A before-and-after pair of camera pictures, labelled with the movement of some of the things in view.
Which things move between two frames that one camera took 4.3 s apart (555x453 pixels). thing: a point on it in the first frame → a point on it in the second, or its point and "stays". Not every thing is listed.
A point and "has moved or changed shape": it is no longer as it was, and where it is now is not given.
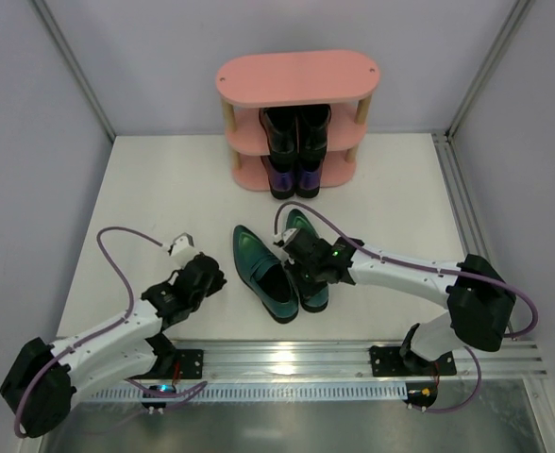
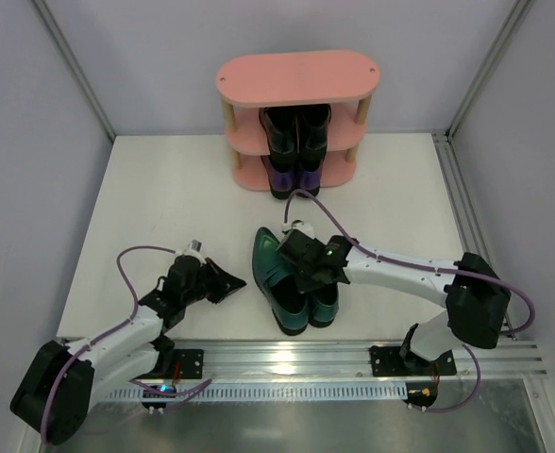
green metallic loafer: [266, 276] has moved or changed shape
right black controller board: [421, 394] stays
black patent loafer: [311, 135] stays
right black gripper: [298, 255] stays
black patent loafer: [282, 130] stays
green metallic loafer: [314, 298] has moved or changed shape
